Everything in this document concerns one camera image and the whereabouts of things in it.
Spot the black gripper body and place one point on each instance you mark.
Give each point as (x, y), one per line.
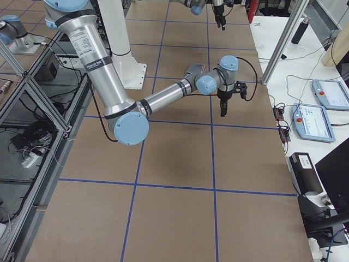
(218, 9)
(224, 96)

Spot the white power strip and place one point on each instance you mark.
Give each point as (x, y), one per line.
(30, 160)

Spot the near blue teach pendant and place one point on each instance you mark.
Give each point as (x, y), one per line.
(312, 123)

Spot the black box with label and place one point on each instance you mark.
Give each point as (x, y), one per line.
(305, 174)

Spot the far blue teach pendant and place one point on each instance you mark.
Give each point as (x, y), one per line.
(331, 94)

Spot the black monitor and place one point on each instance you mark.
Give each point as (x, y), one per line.
(333, 173)

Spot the second robot base beyond frame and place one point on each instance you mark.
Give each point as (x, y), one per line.
(15, 35)

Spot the black water bottle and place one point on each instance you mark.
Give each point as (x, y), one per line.
(300, 30)

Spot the aluminium frame rail structure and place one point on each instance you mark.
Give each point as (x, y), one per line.
(41, 112)

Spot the pink and grey towel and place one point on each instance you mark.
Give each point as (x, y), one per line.
(196, 68)

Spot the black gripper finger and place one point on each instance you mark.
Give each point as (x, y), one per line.
(221, 108)
(217, 21)
(224, 108)
(222, 23)

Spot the blue teach pendant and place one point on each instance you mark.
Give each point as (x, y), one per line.
(331, 94)
(312, 123)

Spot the aluminium frame post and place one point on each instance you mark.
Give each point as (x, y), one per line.
(285, 37)

